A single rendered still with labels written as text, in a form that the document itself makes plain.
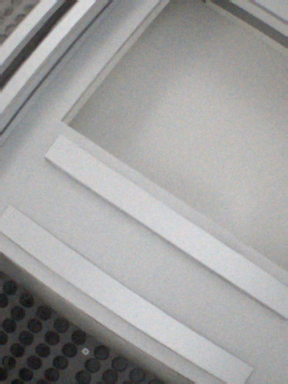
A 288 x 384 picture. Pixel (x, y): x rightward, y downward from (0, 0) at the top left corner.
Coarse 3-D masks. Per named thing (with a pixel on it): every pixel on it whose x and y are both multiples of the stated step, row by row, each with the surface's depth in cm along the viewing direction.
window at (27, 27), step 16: (0, 0) 45; (16, 0) 47; (32, 0) 50; (48, 0) 52; (64, 0) 55; (0, 16) 46; (16, 16) 49; (32, 16) 52; (48, 16) 54; (0, 32) 48; (16, 32) 51; (32, 32) 54; (0, 48) 50; (16, 48) 53; (0, 64) 52
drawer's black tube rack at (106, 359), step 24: (0, 288) 59; (0, 312) 59; (24, 312) 62; (48, 312) 62; (0, 336) 61; (24, 336) 61; (48, 336) 61; (72, 336) 59; (0, 360) 58; (24, 360) 58; (48, 360) 58; (72, 360) 58; (96, 360) 58; (120, 360) 62
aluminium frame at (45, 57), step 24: (72, 0) 56; (96, 0) 57; (120, 0) 61; (48, 24) 55; (72, 24) 56; (96, 24) 60; (48, 48) 56; (72, 48) 59; (24, 72) 55; (48, 72) 58; (0, 96) 54; (24, 96) 56; (0, 120) 54; (0, 144) 57
